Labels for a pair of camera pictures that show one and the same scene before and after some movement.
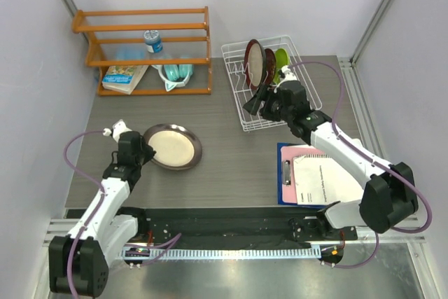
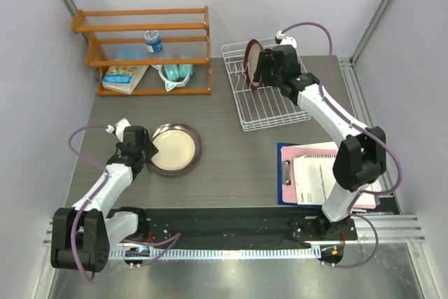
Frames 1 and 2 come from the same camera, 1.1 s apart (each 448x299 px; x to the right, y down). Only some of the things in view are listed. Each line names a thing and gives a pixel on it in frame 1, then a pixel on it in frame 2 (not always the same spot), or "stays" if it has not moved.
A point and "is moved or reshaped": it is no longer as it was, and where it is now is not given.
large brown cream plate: [255, 64] stays
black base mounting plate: [238, 227] stays
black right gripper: [262, 94] → [265, 61]
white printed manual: [320, 180] stays
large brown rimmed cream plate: [176, 147] is moved or reshaped
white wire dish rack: [234, 58] stays
